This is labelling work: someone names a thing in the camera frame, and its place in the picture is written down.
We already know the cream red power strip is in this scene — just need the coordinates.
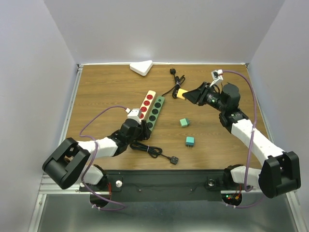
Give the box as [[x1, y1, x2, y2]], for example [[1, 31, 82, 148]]
[[138, 90, 156, 120]]

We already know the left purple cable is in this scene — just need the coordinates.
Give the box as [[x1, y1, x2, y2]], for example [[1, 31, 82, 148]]
[[79, 105, 128, 211]]

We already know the green charger plug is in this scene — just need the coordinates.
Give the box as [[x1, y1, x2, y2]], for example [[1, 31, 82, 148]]
[[180, 118, 191, 128]]

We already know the white triangular device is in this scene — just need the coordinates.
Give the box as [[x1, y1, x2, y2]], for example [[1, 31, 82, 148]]
[[129, 60, 153, 76]]

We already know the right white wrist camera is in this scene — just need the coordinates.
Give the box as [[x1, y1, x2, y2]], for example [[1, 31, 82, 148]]
[[210, 69, 223, 87]]

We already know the aluminium frame rail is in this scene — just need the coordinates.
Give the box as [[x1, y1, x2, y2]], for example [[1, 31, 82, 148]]
[[28, 64, 84, 232]]

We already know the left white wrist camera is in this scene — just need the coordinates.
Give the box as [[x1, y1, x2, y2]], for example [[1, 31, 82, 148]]
[[125, 108, 141, 121]]

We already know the teal charger plug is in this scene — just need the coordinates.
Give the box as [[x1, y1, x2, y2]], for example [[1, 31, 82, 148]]
[[185, 136, 195, 147]]

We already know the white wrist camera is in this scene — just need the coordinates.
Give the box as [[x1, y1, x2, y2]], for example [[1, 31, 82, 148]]
[[210, 69, 223, 87], [125, 108, 141, 121]]

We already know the black cord of cream strip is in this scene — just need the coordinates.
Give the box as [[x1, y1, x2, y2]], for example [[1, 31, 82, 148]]
[[129, 140, 180, 165]]

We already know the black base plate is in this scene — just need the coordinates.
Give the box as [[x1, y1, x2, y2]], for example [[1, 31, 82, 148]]
[[89, 170, 239, 202]]

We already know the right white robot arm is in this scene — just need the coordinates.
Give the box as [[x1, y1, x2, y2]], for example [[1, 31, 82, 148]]
[[182, 82, 301, 198]]

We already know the black cord of green strip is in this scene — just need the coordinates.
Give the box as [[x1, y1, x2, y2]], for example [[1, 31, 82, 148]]
[[161, 68, 186, 99]]

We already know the green black power strip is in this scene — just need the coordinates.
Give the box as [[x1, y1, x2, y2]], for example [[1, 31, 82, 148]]
[[146, 96, 165, 131]]

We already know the yellow charger plug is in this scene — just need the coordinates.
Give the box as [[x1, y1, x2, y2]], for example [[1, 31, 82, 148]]
[[176, 88, 188, 100]]

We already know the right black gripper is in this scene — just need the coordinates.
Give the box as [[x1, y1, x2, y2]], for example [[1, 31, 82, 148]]
[[182, 82, 226, 113]]

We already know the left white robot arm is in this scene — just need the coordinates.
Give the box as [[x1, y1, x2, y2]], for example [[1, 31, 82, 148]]
[[42, 118, 151, 189]]

